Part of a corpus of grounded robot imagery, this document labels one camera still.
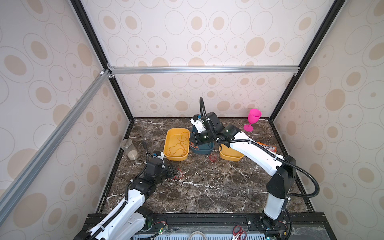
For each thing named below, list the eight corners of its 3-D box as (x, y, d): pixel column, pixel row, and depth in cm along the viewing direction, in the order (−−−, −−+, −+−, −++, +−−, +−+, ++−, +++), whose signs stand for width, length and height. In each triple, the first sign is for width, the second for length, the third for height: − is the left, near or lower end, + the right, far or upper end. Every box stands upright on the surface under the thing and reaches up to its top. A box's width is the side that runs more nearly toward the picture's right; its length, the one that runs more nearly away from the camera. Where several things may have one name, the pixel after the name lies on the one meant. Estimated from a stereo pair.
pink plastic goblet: (245, 131, 114) (250, 117, 102) (242, 123, 120) (248, 108, 108) (256, 131, 114) (263, 117, 102) (253, 123, 120) (259, 108, 108)
